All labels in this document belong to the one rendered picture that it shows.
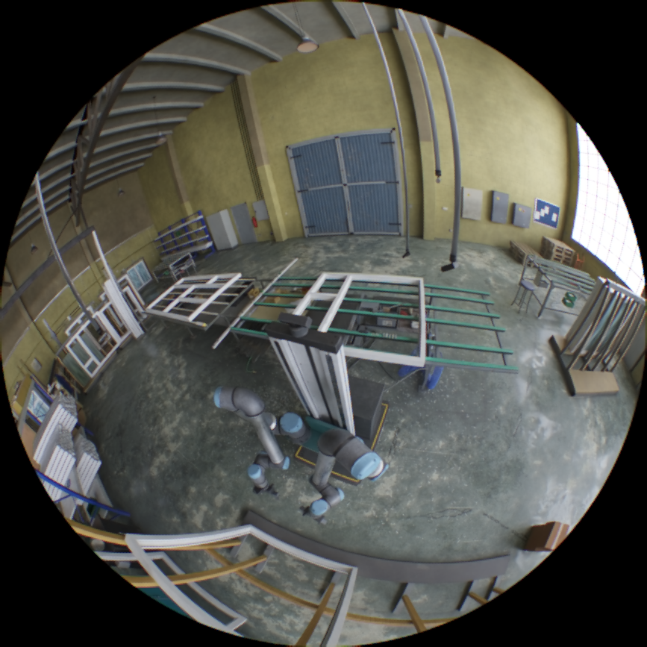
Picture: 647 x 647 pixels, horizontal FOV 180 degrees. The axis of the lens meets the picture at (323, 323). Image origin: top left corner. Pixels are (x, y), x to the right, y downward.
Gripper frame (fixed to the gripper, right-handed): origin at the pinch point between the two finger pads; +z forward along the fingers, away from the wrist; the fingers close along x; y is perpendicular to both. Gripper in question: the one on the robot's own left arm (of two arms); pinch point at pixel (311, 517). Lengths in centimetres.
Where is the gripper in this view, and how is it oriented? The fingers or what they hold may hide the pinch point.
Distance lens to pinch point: 159.0
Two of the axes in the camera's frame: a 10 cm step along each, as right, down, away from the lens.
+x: 8.2, 3.5, -4.5
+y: -5.5, 2.6, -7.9
